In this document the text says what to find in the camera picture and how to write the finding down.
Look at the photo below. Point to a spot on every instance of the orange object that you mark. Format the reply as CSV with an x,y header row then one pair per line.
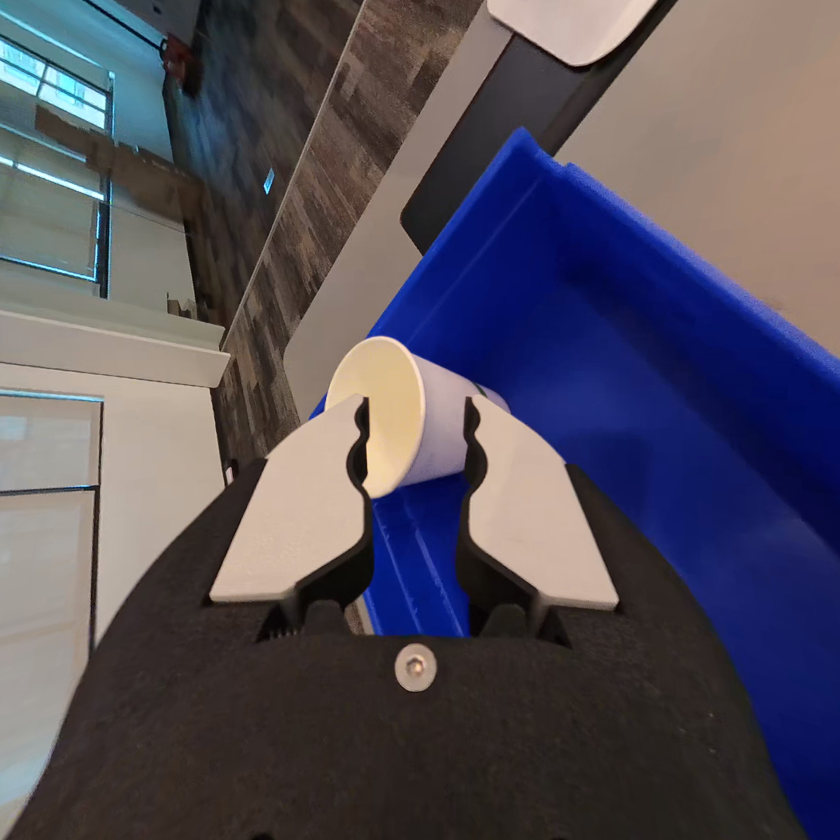
x,y
179,61

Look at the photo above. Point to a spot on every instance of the small window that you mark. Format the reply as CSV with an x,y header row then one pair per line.
x,y
53,210

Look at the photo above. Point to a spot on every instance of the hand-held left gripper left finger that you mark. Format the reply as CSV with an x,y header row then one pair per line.
x,y
295,532

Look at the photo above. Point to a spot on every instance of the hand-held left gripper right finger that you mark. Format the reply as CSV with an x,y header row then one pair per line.
x,y
538,532

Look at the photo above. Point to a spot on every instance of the black flat mat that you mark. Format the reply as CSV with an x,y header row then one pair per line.
x,y
512,131

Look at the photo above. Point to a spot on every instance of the blue plastic bin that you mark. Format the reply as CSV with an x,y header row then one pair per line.
x,y
630,394

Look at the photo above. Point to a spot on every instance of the stack of cardboard boxes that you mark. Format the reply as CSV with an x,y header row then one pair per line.
x,y
131,177

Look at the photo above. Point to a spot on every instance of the white paper cup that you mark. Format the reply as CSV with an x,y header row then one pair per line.
x,y
420,420

